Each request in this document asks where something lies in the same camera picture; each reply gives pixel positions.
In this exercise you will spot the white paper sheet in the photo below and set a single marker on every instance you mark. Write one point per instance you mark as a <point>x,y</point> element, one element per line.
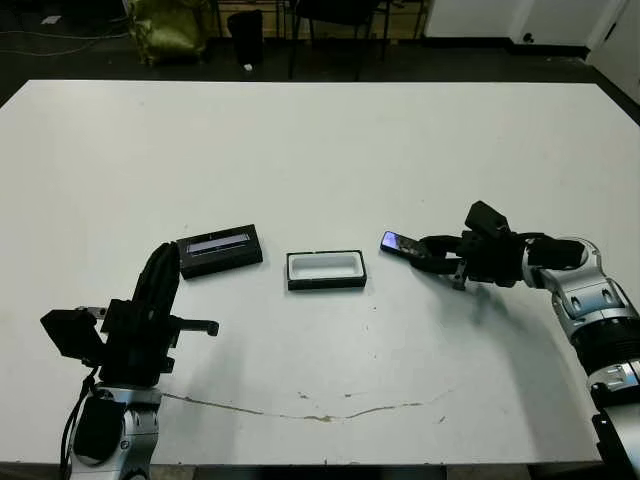
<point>52,19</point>

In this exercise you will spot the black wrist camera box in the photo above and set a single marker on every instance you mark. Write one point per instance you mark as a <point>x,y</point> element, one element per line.
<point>70,332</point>
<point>485,217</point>

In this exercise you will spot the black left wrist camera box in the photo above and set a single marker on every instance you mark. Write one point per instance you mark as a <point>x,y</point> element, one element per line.
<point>70,332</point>

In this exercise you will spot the black box base white insert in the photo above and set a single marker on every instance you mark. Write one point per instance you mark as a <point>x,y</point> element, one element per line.
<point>325,262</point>

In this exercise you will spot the slim black camera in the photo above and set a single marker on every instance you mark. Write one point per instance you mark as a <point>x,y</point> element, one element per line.
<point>392,242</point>

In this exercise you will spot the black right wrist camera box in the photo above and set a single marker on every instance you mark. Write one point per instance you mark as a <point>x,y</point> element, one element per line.
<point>485,217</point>

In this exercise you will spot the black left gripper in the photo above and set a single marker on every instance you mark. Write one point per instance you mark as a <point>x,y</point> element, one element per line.
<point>135,345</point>

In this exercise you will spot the black box lid with print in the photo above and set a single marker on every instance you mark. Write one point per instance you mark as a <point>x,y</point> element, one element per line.
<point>220,260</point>

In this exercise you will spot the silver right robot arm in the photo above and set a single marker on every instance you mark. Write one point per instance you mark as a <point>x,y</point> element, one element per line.
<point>590,300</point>

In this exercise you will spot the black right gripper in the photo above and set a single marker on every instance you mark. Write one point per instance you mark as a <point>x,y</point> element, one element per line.
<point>492,260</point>

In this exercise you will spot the yellow-green plastic bag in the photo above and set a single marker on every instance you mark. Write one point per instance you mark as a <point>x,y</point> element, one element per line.
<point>165,30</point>

